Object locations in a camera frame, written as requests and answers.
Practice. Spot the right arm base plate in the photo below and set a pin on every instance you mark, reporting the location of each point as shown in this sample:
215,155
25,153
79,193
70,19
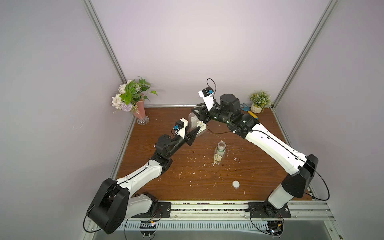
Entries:
264,210

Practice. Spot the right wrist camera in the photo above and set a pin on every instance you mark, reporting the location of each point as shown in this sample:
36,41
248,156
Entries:
207,94

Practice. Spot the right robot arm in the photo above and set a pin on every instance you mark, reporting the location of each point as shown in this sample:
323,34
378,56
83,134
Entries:
299,167

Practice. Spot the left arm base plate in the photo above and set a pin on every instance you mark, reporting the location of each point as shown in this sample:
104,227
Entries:
158,210

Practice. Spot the small potted green plant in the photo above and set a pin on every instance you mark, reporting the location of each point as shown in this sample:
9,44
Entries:
260,100

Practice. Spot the square clear plastic bottle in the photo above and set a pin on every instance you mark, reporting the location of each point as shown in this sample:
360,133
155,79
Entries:
194,122

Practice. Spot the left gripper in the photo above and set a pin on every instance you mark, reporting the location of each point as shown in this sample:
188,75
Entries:
189,140

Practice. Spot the blue yellow garden trowel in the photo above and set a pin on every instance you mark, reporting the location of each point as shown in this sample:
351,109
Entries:
247,109

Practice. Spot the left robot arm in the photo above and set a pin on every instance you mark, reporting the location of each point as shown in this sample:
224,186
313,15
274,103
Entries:
115,201

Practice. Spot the pink vase with flowers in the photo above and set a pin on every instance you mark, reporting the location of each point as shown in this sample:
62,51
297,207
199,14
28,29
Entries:
130,98

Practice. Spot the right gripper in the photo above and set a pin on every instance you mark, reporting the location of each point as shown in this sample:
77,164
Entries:
202,113

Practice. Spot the aluminium front rail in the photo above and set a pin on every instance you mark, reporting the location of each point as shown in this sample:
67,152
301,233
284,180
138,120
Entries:
235,210

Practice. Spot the tall clear labelled bottle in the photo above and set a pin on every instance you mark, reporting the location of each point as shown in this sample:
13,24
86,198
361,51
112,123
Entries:
220,152

